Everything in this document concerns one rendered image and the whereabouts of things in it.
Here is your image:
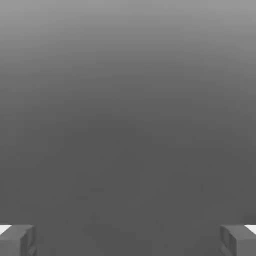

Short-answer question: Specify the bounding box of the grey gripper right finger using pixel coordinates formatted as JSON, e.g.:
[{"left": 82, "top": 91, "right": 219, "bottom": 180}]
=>
[{"left": 219, "top": 224, "right": 256, "bottom": 256}]

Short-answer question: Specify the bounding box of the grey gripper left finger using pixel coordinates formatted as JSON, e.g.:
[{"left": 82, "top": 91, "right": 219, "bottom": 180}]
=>
[{"left": 0, "top": 224, "right": 38, "bottom": 256}]

